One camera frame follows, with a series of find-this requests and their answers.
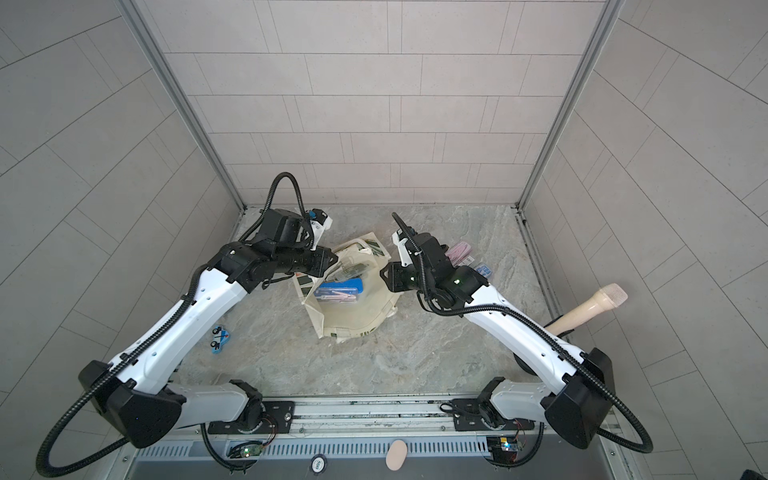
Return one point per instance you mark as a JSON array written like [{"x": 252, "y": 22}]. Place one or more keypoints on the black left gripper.
[{"x": 322, "y": 265}]

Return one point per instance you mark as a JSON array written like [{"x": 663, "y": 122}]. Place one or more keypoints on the black round microphone base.
[{"x": 524, "y": 366}]

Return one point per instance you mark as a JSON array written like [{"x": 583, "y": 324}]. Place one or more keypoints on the blue plastic case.
[
  {"x": 484, "y": 270},
  {"x": 347, "y": 291}
]

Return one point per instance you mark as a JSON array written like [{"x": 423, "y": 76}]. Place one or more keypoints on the beige oval button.
[{"x": 396, "y": 455}]

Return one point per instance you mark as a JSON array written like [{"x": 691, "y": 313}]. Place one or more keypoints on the small blue white toy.
[{"x": 220, "y": 338}]

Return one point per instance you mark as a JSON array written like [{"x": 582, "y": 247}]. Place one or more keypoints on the left green circuit board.
[{"x": 246, "y": 450}]

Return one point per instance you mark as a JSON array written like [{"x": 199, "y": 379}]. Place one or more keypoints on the green circuit board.
[
  {"x": 246, "y": 450},
  {"x": 503, "y": 450}
]

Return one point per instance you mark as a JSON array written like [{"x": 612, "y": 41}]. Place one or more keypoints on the floral canvas tote bag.
[{"x": 361, "y": 257}]

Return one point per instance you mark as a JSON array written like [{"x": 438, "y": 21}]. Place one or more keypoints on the right green circuit board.
[{"x": 503, "y": 450}]

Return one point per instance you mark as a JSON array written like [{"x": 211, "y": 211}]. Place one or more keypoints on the pink compass set case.
[{"x": 459, "y": 252}]

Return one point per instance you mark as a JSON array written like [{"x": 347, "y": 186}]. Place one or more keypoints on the round black knob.
[{"x": 318, "y": 464}]

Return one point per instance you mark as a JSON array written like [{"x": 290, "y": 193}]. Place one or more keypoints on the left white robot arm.
[{"x": 141, "y": 403}]

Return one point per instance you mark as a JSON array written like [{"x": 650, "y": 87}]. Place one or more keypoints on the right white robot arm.
[{"x": 578, "y": 387}]

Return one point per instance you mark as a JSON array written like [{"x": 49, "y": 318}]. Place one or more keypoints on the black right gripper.
[{"x": 396, "y": 271}]

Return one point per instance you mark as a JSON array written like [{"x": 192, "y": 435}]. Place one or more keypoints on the beige microphone on stand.
[{"x": 607, "y": 298}]

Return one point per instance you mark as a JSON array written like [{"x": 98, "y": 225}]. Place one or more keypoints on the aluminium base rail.
[{"x": 352, "y": 428}]

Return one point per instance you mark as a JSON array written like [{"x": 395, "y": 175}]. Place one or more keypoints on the aluminium corner frame post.
[{"x": 599, "y": 36}]

